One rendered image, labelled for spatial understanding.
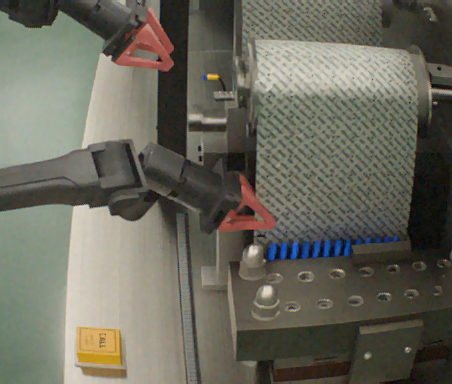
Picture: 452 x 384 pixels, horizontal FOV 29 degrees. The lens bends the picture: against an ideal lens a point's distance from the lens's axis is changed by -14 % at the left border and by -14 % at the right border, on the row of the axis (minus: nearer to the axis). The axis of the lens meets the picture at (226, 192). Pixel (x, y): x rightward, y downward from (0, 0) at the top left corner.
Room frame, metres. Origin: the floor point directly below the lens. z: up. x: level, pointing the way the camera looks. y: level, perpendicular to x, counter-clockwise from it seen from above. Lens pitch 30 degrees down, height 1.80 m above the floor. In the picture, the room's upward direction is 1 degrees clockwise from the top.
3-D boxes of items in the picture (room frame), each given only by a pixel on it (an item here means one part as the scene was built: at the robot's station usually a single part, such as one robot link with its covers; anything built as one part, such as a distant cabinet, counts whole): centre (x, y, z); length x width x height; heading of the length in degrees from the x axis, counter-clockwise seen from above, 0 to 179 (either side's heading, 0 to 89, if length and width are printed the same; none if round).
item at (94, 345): (1.05, 0.19, 0.91); 0.07 x 0.07 x 0.02; 4
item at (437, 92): (1.25, -0.33, 1.25); 0.07 x 0.04 x 0.04; 94
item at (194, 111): (1.26, 0.04, 1.18); 0.04 x 0.02 x 0.04; 4
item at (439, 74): (1.25, -0.33, 1.28); 0.06 x 0.05 x 0.02; 94
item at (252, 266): (1.10, -0.04, 1.05); 0.04 x 0.04 x 0.04
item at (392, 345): (0.97, -0.23, 0.96); 0.10 x 0.03 x 0.11; 94
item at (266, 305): (1.00, -0.05, 1.05); 0.04 x 0.04 x 0.04
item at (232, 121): (1.26, 0.01, 1.05); 0.06 x 0.05 x 0.31; 94
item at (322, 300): (1.06, -0.21, 1.00); 0.40 x 0.16 x 0.06; 94
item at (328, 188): (1.18, -0.16, 1.10); 0.23 x 0.01 x 0.18; 94
